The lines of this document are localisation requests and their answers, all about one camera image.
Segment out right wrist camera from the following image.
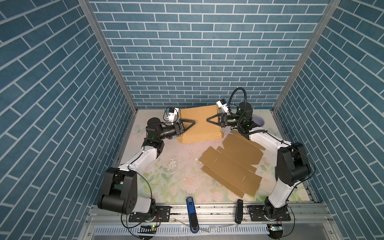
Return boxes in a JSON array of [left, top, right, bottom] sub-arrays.
[[216, 99, 229, 114]]

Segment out aluminium front rail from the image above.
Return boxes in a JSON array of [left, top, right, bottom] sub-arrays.
[[86, 202, 333, 226]]

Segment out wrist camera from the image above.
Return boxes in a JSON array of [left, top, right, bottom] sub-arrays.
[[166, 107, 179, 124], [216, 99, 229, 114]]

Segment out lavender ceramic cup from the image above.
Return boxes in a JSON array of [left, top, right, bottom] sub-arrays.
[[252, 115, 265, 127]]

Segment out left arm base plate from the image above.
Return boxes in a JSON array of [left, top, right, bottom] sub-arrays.
[[128, 206, 171, 223]]

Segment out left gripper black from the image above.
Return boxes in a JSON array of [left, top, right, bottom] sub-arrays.
[[156, 122, 194, 142]]

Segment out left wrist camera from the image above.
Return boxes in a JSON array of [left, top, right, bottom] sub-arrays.
[[166, 107, 179, 124]]

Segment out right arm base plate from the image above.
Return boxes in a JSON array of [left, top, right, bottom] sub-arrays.
[[247, 205, 291, 222]]

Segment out blue black handheld tool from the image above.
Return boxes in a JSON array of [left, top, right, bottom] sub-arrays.
[[186, 197, 200, 234]]

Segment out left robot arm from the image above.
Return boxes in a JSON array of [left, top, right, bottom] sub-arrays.
[[98, 118, 196, 219]]

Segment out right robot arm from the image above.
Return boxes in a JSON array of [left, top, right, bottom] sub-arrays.
[[207, 99, 313, 221]]

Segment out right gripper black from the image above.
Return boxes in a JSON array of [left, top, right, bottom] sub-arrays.
[[207, 114, 244, 129]]

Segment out cardboard box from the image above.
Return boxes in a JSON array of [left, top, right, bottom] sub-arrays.
[[177, 105, 224, 144]]

